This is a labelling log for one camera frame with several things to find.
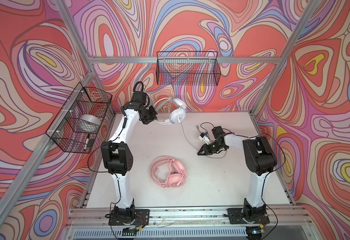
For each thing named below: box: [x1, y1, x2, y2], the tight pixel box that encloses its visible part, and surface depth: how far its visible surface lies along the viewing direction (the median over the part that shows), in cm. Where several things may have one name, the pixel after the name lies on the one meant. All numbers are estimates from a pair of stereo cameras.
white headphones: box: [153, 97, 187, 125], surface depth 83 cm
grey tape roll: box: [79, 114, 101, 126], surface depth 75 cm
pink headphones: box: [149, 155, 188, 188], surface depth 85 cm
